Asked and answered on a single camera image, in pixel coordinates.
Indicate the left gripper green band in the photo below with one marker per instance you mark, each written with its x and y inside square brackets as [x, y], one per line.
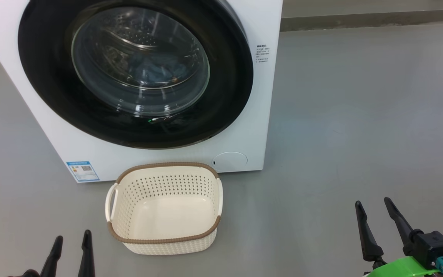
[27, 274]

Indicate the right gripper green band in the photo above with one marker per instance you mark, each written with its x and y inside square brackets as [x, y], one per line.
[402, 269]

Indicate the round glass washing machine door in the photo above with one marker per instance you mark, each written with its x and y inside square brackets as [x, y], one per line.
[44, 77]

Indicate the blue printed garment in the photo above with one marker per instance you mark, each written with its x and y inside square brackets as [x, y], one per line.
[156, 69]

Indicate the cream perforated laundry basket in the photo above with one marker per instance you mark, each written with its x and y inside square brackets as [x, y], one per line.
[167, 215]

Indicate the white front-load washing machine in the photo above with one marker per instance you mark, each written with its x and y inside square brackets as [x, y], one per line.
[252, 115]

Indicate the blue energy label sticker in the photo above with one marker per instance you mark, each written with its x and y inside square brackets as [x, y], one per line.
[83, 171]

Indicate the round white filter cover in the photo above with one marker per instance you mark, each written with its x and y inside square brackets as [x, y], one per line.
[229, 161]

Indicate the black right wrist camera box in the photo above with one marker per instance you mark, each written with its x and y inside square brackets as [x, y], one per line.
[435, 246]

